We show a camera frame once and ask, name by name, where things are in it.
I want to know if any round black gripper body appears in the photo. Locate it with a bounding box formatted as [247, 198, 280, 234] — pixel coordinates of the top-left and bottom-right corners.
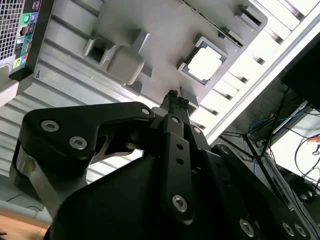
[48, 154, 238, 240]

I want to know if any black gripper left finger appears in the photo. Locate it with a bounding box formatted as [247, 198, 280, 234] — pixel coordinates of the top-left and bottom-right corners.
[19, 90, 197, 225]

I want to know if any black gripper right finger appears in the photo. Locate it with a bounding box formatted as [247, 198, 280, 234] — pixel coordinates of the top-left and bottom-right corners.
[180, 98, 320, 240]

